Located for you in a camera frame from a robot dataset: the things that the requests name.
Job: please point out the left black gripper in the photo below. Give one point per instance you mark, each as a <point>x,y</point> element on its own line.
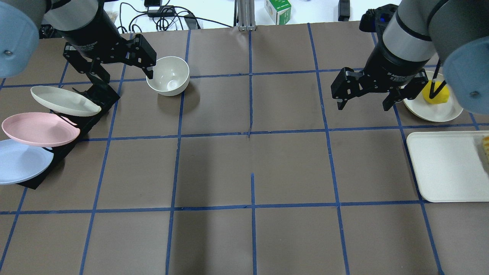
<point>91,37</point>

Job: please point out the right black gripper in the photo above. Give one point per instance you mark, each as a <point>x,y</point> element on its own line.
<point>389,68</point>

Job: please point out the striped bread roll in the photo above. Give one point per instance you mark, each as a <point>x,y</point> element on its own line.
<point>485,147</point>

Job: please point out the blue plate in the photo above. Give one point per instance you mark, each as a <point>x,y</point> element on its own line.
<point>19,162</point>

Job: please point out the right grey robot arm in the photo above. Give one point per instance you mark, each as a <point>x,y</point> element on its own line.
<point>409,35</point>

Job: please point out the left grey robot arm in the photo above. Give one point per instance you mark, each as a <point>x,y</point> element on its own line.
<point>20,24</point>

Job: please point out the black plate rack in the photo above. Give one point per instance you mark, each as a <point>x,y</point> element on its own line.
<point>101,94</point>

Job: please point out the white plate in rack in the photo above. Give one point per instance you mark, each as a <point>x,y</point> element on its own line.
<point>63,101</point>

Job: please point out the pink plate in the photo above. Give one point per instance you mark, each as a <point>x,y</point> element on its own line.
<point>40,129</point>

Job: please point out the white bowl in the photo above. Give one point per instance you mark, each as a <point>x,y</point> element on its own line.
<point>171,76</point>

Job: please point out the yellow lemon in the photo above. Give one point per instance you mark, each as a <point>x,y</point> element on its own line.
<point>437,93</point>

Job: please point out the black power adapter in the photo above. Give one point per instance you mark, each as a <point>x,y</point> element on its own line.
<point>161,11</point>

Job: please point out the black device on bench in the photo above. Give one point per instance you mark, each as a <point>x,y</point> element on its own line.
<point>344,10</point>

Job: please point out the white rectangular tray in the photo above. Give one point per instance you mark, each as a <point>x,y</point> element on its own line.
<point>450,166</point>

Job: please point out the green white box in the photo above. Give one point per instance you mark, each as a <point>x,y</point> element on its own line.
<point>279,11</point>

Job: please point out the aluminium frame post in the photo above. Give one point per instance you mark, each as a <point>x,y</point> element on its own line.
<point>245,15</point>

